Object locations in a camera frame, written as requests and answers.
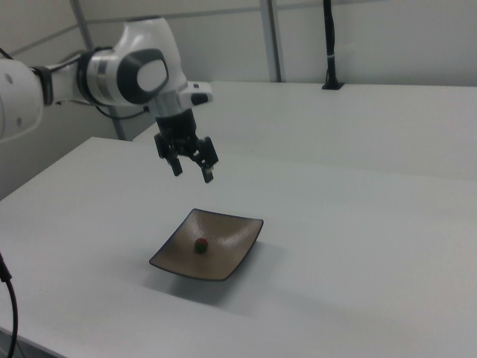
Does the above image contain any grey partition post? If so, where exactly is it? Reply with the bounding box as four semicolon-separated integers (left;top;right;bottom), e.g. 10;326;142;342
259;0;285;84
69;0;130;142

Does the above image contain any white adjacent table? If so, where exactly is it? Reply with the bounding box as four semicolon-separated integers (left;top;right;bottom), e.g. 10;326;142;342
132;81;477;180

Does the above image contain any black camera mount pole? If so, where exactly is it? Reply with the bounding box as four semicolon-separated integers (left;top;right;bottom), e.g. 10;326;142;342
321;0;344;92

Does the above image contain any square brown ceramic plate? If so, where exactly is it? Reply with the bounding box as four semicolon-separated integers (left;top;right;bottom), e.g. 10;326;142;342
148;207;265;283

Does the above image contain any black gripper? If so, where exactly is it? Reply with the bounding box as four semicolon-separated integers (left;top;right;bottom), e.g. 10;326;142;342
154;109;219;183

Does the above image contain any black hanging cable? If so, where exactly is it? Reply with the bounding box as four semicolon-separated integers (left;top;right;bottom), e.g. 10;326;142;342
0;251;19;358

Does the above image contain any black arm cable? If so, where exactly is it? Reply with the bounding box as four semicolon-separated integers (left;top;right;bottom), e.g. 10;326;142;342
92;104;151;121

